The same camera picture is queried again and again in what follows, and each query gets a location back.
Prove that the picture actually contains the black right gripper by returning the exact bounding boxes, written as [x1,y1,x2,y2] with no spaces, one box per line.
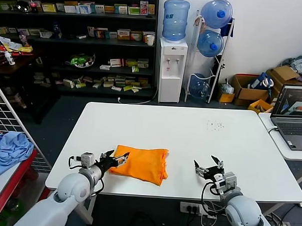
[193,154,226,183]

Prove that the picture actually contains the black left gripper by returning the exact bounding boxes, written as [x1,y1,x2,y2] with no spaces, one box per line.
[95,148,130,172]

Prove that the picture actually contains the orange t-shirt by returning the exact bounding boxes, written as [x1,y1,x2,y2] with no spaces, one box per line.
[107,144,171,187]

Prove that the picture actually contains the large white table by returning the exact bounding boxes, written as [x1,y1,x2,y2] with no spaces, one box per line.
[44,99,302,206]

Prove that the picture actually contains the small yellow bin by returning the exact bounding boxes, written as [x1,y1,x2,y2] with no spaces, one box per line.
[217,91,235,104]

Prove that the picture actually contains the yellow bin with parts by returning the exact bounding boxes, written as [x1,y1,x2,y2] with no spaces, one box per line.
[247,98,275,115]

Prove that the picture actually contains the clear plastic bag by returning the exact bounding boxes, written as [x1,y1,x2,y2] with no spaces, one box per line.
[218,77,235,95]

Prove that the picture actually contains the open cardboard box red rim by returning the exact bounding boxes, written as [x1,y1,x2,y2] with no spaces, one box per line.
[230,73,270,107]

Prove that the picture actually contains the small white side table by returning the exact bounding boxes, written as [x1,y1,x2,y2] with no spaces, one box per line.
[256,112,302,162]

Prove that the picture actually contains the grey open laptop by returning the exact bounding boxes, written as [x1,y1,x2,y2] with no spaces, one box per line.
[269,84,302,151]

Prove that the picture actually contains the white water dispenser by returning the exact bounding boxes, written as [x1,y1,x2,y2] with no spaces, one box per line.
[157,37,189,104]

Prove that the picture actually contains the white red flat box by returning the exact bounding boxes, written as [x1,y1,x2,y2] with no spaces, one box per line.
[109,57,124,67]

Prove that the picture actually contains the white metal jug rack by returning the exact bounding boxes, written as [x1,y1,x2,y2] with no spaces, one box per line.
[184,9,236,105]

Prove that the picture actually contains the blue white bag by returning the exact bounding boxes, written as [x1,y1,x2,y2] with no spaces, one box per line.
[249,71,275,91]

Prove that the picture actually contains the clear bowl green packets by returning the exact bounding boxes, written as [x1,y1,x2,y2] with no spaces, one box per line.
[65,51,96,69]

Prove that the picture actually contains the crumpled light blue cloth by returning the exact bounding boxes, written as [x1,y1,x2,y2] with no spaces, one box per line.
[0,130,36,178]

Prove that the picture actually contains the red and white cart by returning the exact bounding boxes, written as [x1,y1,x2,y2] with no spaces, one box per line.
[0,130,54,226]

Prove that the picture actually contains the black shelf unit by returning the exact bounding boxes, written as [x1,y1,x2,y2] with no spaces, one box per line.
[0,0,159,98]

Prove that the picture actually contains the green plastic bottle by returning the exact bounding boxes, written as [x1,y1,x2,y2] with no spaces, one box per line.
[1,197,23,216]

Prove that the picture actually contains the brown cardboard box open flap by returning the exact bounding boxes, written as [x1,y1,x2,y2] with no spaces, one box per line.
[265,64,302,100]

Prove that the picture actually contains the yellow white medicine box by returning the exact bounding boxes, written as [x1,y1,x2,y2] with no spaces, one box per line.
[117,28,131,41]

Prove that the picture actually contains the orange red medicine box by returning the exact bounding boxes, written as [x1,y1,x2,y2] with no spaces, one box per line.
[94,27,108,39]

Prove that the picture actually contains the dark brown wooden table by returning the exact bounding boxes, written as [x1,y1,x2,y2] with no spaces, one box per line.
[0,44,64,126]

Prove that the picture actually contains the blue drink bottle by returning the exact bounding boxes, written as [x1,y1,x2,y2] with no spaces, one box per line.
[52,20,63,40]

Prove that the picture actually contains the small white bottle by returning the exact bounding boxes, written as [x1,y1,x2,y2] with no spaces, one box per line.
[5,50,17,65]

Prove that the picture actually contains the teal white medicine box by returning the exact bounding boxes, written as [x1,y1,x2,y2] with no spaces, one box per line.
[114,3,129,15]

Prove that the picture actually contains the green white medicine box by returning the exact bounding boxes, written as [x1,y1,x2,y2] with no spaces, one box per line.
[127,5,141,16]

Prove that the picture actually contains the upright blue water jug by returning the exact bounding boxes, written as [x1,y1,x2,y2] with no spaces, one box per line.
[161,0,190,43]

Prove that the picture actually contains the purple drink bottle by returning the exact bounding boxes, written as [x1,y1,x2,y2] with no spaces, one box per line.
[18,29,29,47]

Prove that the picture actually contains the white blue medicine box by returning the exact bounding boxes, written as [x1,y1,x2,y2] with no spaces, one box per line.
[76,2,92,15]

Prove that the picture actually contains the tall pink blue box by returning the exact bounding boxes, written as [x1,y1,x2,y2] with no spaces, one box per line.
[139,0,149,16]

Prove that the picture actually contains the yellow green medicine box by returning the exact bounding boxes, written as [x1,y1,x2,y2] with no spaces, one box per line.
[41,2,57,13]

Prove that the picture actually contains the cola bottle red cap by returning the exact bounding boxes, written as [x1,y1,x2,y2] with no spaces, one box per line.
[28,0,39,14]

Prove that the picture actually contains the shiny silver bowl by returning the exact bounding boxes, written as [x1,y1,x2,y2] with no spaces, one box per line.
[14,0,31,13]

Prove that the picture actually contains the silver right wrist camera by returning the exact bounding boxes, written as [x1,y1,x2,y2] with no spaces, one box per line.
[216,171,238,191]

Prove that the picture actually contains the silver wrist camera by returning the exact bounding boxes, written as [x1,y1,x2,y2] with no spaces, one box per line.
[80,151,95,167]
[216,171,238,191]

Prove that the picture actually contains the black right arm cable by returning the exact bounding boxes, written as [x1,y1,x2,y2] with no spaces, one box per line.
[200,181,227,215]

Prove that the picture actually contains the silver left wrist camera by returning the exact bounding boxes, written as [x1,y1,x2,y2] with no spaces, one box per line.
[80,151,95,167]

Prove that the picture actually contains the grey dispenser power cable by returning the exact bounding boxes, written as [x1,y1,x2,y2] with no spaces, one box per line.
[117,84,159,105]

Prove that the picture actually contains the black looped floor cable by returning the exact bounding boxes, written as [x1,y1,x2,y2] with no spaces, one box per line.
[130,211,160,226]

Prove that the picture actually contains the white wire grid panel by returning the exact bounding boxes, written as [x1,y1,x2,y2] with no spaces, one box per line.
[0,73,55,174]

